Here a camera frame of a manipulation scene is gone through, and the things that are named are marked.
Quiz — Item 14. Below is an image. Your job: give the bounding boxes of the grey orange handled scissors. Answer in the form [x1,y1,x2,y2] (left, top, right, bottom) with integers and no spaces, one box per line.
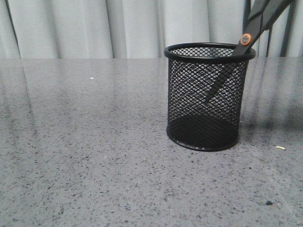
[203,0,295,104]

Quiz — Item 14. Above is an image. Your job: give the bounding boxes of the white grey curtain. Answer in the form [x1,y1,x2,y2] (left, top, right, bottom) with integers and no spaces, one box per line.
[0,0,303,60]

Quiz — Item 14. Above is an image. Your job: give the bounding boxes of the black mesh pen bucket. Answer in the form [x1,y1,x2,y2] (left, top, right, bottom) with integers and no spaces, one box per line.
[164,43,256,152]

